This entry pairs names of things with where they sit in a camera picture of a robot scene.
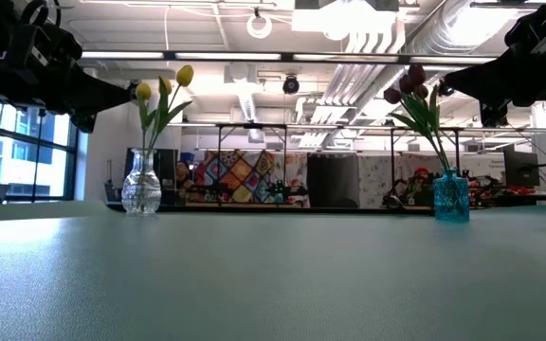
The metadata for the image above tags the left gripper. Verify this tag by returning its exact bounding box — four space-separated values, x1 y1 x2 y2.
0 59 133 134

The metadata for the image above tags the green leaf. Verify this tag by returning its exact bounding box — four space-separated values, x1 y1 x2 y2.
398 74 452 174

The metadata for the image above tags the clear glass vase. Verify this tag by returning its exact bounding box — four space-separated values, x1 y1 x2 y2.
120 147 163 218

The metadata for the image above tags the blue glass vase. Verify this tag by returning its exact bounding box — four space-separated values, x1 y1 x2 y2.
432 168 471 224

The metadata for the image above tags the black pole stand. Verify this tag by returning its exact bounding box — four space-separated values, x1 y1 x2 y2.
34 108 47 203

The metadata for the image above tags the dark computer monitor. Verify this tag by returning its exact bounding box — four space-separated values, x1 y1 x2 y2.
502 150 542 188

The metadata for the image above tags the large dark-framed window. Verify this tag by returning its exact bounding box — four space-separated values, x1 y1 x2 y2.
0 99 81 203

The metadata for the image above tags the black monitor screen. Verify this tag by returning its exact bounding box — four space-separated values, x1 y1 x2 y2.
124 147 179 190

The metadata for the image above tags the long overhead light bar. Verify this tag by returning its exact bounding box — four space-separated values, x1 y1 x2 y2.
81 49 497 65

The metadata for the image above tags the background workbench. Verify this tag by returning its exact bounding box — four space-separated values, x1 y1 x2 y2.
464 184 546 206

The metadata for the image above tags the white patterned cloth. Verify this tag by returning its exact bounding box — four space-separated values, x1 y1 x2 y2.
357 153 445 208

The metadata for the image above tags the black table clamp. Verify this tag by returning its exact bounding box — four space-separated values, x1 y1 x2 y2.
381 193 405 209

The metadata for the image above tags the colourful patchwork quilt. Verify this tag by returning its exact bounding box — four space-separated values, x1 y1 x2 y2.
191 150 286 205

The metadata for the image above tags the black curtain panel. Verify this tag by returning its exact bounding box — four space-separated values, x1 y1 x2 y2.
306 153 360 208

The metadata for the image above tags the silver ventilation duct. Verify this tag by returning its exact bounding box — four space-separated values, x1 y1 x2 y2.
357 0 506 110

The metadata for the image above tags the black metal frame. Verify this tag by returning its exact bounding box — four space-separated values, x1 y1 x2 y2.
214 121 289 205
389 125 463 176

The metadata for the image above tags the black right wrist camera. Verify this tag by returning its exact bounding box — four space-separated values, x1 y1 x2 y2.
503 3 546 56

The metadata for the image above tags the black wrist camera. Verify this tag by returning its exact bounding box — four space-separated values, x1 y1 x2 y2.
7 21 83 72
503 3 546 56

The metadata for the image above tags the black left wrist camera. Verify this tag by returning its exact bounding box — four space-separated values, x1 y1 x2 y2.
7 21 83 72

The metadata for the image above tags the white hanging ring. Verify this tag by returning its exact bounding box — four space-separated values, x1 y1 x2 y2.
246 12 273 40

